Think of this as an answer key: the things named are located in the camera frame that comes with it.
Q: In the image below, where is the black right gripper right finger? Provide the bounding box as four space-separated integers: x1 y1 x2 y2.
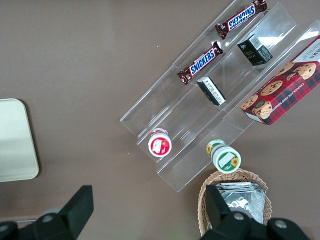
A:
199 184 311 240

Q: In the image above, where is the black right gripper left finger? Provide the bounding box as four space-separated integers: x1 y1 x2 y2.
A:
0 185 95 240

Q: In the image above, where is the light tan wicker basket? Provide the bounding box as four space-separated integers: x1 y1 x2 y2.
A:
197 168 273 238

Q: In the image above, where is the cream plastic tray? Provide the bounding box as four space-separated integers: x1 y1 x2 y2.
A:
0 98 40 183

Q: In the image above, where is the silver foil packet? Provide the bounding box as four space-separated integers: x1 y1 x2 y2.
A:
214 181 266 225

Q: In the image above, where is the green lid sunflower cup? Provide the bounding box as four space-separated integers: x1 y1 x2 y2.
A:
205 138 242 174

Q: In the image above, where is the red lid cup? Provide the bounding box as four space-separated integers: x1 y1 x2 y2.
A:
147 127 173 158

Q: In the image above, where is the clear acrylic stepped display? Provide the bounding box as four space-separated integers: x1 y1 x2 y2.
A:
119 0 320 193

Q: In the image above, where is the small black box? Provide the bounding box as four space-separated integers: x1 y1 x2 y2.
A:
196 76 227 107
236 33 274 67

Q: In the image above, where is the red tartan cookie box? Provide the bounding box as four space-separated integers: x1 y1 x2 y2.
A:
240 35 320 127

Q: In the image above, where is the Snickers chocolate bar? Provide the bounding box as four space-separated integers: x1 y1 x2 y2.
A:
177 41 224 86
215 0 268 41

